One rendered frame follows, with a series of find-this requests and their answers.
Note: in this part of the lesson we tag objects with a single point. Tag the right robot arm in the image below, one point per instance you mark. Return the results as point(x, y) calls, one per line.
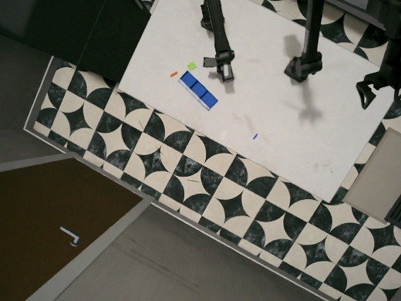
point(211, 9)

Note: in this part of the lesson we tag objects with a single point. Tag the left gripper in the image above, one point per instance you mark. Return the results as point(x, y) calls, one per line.
point(373, 78)

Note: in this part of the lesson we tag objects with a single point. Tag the green sticky note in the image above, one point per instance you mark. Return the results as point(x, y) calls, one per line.
point(191, 65)

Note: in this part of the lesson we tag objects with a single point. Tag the blue rack of labelled bins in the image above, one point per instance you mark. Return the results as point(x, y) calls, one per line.
point(197, 89)

